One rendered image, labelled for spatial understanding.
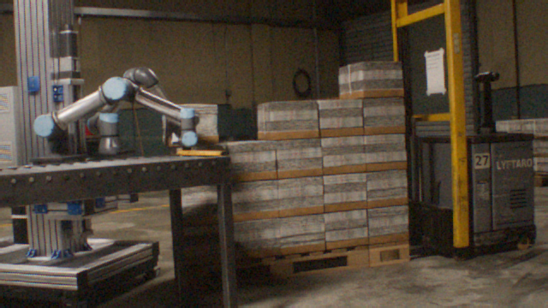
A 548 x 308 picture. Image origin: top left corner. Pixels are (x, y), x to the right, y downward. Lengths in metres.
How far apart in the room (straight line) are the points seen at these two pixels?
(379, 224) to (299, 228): 0.54
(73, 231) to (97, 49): 6.90
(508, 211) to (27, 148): 3.06
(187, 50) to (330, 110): 7.44
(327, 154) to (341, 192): 0.25
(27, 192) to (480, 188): 2.80
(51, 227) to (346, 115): 1.87
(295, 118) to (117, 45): 7.07
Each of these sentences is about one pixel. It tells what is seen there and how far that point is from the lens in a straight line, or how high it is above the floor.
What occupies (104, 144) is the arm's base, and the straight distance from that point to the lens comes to 3.74.
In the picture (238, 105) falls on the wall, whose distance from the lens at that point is 11.38.
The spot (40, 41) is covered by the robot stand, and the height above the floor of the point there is 1.47.
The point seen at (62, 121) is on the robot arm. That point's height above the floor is 1.00.
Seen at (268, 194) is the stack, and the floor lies 0.52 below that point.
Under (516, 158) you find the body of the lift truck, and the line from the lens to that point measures 4.23.
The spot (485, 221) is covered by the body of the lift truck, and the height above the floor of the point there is 0.23.
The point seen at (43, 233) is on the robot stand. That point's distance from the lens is 3.70.
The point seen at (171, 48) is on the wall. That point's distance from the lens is 10.82.
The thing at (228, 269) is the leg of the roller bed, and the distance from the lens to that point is 2.72.
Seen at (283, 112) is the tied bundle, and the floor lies 1.00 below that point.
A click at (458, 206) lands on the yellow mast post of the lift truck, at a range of 3.93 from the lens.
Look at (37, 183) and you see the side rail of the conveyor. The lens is 2.36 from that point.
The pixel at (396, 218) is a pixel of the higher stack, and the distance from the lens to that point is 3.93.
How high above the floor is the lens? 0.93
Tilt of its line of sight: 3 degrees down
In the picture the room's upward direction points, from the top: 3 degrees counter-clockwise
